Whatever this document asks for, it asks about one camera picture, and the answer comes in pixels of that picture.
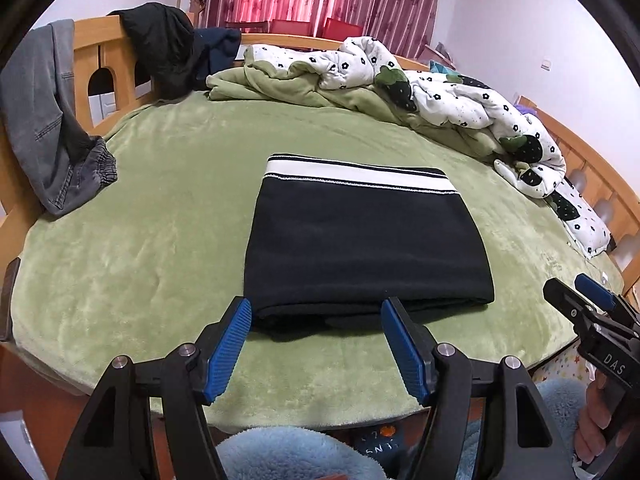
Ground star printed mattress cover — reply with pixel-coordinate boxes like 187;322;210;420
532;347;593;386

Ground wooden rack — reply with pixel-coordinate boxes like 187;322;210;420
176;0;207;28

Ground grey jeans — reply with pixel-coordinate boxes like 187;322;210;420
0;19;118;217

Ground wooden bed frame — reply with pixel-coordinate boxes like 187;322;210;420
0;14;640;341

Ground dark printed slipper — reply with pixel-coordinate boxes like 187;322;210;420
352;422;401;461

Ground black jacket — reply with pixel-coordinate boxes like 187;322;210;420
109;2;211;101

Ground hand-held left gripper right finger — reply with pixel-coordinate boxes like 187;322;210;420
380;296;576;480

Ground white floral pillow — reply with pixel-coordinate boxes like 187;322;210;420
542;177;613;259

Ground white object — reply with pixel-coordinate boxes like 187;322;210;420
0;407;31;480

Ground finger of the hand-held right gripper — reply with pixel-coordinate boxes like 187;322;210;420
575;273;626;312
543;277;601;333

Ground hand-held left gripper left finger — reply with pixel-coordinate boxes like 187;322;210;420
55;296;253;480

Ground green fleece bed sheet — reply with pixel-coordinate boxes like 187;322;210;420
10;92;626;433

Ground black pants with white stripe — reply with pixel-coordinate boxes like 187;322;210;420
243;152;496;341

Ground red chair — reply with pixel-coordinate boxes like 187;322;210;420
270;19;321;37
322;17;362;41

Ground floral quilt with green lining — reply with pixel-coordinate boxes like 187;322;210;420
206;36;568;206

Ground navy garment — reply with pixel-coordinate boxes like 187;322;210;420
192;27;242;76

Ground person's right hand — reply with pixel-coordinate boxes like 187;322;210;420
574;382;618;466

